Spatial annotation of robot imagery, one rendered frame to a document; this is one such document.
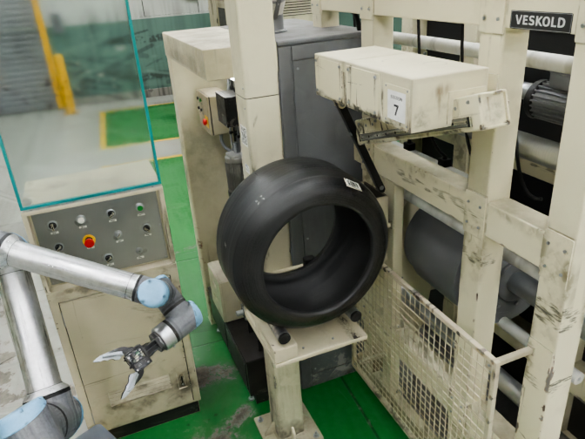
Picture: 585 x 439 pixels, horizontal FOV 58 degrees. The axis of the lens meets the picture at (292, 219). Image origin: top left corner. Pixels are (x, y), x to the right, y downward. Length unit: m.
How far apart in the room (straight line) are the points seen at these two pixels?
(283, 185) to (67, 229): 1.06
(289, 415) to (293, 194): 1.33
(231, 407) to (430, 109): 2.00
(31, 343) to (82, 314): 0.54
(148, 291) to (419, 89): 1.01
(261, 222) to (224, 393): 1.59
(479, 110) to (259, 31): 0.81
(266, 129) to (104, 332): 1.21
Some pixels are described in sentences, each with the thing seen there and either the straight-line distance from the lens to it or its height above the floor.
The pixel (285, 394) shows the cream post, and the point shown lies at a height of 0.29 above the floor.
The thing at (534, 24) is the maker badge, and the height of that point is 1.89.
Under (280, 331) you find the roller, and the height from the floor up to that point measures 0.92.
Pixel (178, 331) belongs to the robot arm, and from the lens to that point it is 1.87.
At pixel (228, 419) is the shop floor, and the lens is 2.92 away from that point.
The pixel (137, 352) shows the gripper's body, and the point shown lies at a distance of 1.83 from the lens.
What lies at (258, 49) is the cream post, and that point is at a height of 1.82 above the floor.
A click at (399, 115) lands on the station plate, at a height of 1.68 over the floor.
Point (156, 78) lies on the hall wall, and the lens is 10.75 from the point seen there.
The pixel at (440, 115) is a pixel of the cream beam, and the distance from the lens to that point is 1.51.
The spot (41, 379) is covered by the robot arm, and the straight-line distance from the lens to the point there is 2.00.
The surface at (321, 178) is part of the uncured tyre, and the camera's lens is 1.68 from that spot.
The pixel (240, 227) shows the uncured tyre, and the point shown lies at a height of 1.34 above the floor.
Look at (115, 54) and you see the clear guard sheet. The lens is 2.19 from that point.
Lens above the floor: 2.06
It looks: 25 degrees down
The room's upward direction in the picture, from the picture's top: 4 degrees counter-clockwise
